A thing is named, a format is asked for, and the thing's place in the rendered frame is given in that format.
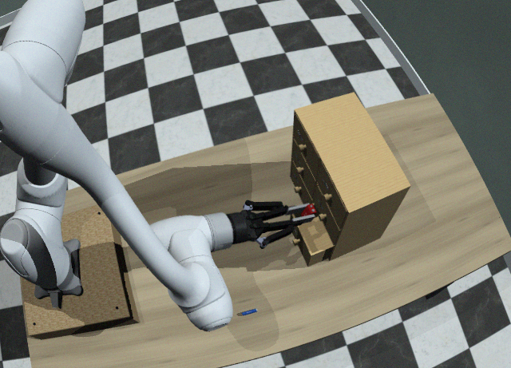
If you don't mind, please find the brown wooden drawer front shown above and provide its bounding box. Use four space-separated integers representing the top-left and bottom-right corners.
318 161 347 229
291 161 312 204
294 115 320 179
292 209 334 267
292 139 316 199
314 185 340 245

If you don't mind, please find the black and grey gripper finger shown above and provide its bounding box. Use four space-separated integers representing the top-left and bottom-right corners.
252 214 315 249
243 200 309 221

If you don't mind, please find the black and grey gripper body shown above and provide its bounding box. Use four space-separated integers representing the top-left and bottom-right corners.
226 210 265 244

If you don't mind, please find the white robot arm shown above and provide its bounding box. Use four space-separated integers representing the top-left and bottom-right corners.
0 0 234 331

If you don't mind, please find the red nine-volt battery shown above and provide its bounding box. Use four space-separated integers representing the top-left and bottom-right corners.
301 204 316 216

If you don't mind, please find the small wooden chest of drawers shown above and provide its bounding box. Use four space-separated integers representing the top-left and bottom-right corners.
291 93 410 261

